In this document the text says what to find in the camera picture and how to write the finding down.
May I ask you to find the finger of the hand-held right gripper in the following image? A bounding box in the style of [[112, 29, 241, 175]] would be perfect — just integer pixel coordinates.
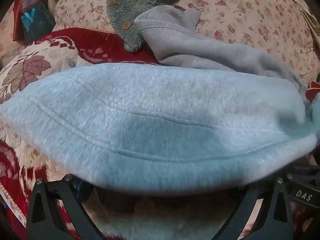
[[286, 164, 320, 182]]

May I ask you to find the grey-green fleece jacket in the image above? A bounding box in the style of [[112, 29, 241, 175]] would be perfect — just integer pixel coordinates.
[[106, 0, 208, 53]]

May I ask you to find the pink floral cushion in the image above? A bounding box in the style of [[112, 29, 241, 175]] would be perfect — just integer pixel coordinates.
[[0, 12, 28, 67]]

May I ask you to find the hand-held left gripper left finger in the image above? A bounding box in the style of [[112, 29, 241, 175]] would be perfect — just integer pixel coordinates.
[[26, 174, 100, 240]]

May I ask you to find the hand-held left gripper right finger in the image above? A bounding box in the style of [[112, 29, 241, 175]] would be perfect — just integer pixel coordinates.
[[215, 177, 293, 240]]

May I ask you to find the blue bag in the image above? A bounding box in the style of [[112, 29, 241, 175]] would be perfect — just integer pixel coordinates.
[[21, 5, 56, 43]]

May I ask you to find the red floral blanket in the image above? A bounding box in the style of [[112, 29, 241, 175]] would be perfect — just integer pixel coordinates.
[[0, 27, 320, 240]]

